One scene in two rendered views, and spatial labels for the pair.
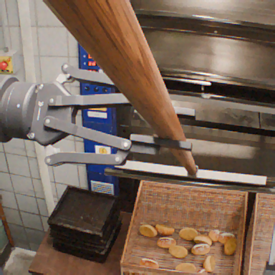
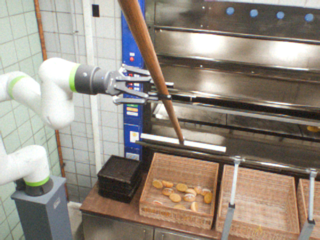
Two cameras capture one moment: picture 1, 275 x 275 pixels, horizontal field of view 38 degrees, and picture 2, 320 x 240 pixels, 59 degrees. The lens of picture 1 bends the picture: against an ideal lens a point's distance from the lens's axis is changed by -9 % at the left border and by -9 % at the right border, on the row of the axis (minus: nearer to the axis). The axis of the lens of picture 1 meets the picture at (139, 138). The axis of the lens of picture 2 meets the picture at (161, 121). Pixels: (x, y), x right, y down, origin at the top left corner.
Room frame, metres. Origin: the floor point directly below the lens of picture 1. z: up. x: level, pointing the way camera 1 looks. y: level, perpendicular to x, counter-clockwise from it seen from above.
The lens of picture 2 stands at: (-0.37, -0.02, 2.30)
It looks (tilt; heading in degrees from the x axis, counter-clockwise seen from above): 29 degrees down; 359
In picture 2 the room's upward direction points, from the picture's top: 3 degrees clockwise
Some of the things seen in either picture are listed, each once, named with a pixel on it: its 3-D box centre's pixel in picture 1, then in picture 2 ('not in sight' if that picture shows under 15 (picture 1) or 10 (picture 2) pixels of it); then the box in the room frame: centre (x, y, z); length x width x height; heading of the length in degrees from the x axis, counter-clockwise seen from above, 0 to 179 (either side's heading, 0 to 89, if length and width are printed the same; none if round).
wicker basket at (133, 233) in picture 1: (187, 237); (180, 188); (1.36, -0.23, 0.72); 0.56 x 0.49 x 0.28; 78
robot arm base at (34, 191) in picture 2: not in sight; (28, 180); (0.81, 0.66, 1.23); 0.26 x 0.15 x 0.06; 78
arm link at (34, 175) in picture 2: not in sight; (31, 165); (0.79, 0.61, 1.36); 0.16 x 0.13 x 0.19; 132
